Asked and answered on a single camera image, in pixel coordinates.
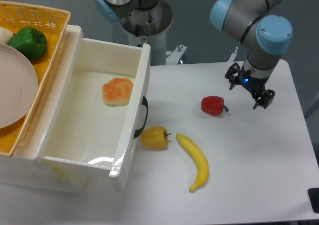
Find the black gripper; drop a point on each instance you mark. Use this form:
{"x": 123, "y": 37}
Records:
{"x": 256, "y": 86}

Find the white top drawer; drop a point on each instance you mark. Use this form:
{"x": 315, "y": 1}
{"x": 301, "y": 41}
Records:
{"x": 88, "y": 136}

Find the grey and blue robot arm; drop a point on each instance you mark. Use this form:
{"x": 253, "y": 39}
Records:
{"x": 266, "y": 37}

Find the white drawer cabinet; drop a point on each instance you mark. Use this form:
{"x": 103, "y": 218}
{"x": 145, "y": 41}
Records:
{"x": 27, "y": 166}

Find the red bell pepper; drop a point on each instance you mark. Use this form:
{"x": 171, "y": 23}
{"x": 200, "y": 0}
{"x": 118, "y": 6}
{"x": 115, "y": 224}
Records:
{"x": 213, "y": 105}

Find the yellow banana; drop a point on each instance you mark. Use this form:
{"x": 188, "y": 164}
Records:
{"x": 200, "y": 160}

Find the yellow bell pepper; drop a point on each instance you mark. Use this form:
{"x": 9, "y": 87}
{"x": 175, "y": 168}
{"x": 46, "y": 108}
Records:
{"x": 155, "y": 137}

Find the black corner object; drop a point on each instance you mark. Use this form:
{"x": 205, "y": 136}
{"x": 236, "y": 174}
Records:
{"x": 313, "y": 194}

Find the orange white bread roll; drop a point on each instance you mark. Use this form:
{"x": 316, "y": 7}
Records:
{"x": 117, "y": 92}

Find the yellow woven basket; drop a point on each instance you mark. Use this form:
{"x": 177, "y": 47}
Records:
{"x": 50, "y": 21}

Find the green bell pepper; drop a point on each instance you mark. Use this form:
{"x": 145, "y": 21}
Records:
{"x": 29, "y": 41}

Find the pink plate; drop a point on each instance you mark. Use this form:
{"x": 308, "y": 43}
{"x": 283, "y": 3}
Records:
{"x": 18, "y": 85}

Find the white round vegetable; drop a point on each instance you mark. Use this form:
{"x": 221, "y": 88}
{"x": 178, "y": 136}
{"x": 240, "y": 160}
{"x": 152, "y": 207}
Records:
{"x": 5, "y": 35}

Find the white metal table bracket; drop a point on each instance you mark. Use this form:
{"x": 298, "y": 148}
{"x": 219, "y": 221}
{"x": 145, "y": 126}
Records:
{"x": 174, "y": 57}
{"x": 233, "y": 55}

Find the black top drawer handle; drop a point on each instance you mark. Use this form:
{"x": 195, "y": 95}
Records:
{"x": 143, "y": 118}

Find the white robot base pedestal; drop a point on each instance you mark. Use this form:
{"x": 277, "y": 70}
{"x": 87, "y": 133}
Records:
{"x": 149, "y": 26}

